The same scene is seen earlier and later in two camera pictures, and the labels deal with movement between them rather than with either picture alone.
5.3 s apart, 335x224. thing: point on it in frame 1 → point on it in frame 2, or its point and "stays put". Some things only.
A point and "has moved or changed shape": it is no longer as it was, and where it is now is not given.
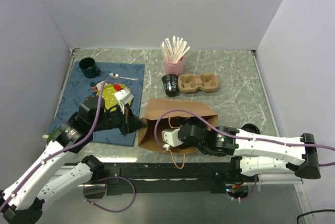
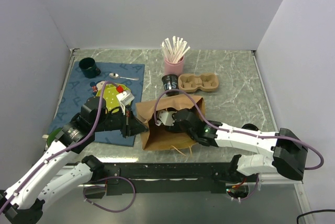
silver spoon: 114,76 stays put
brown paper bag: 163,114 has moved or changed shape
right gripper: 183,144 → 175,122
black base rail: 156,179 stays put
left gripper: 130,122 stays put
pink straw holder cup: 174,68 stays put
